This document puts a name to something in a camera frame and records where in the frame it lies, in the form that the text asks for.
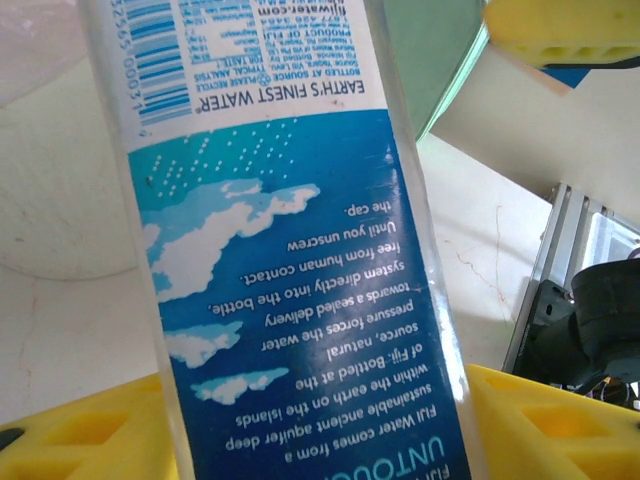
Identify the beige plastic bin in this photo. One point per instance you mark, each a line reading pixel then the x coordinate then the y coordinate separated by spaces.
pixel 60 200

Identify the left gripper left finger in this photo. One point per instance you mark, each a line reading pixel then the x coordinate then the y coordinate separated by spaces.
pixel 75 445

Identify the square Fiji water bottle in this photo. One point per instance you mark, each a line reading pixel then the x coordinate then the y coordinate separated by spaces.
pixel 300 250

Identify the wide aluminium base rail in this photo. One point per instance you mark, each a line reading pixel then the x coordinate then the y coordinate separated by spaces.
pixel 565 225

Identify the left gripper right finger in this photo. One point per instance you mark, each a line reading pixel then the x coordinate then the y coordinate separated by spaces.
pixel 550 440

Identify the translucent pink bin liner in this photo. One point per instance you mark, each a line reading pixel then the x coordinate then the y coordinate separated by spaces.
pixel 30 50

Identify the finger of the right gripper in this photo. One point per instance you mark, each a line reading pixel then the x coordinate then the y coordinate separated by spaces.
pixel 575 30

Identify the mint green zip case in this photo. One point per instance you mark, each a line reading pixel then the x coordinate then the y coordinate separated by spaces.
pixel 440 60

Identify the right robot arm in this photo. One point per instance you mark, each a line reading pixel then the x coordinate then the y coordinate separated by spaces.
pixel 600 320

